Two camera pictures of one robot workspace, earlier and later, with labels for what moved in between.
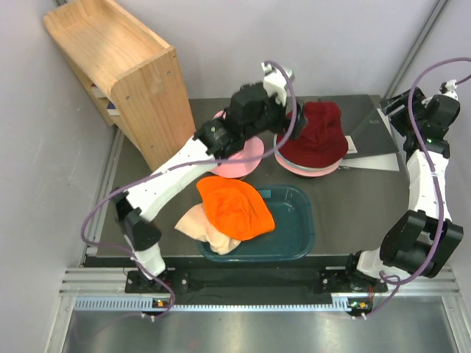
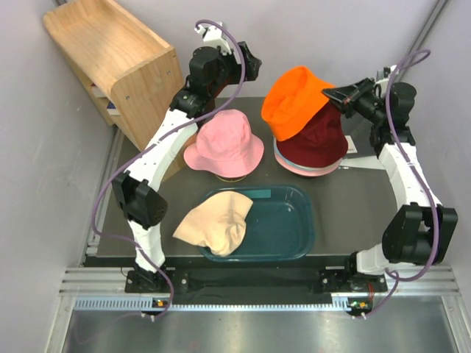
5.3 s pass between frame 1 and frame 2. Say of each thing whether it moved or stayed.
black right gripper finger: moved
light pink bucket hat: stayed
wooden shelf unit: stayed
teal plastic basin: stayed
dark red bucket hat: stayed
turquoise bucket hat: stayed
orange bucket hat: moved
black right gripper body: moved
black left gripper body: moved
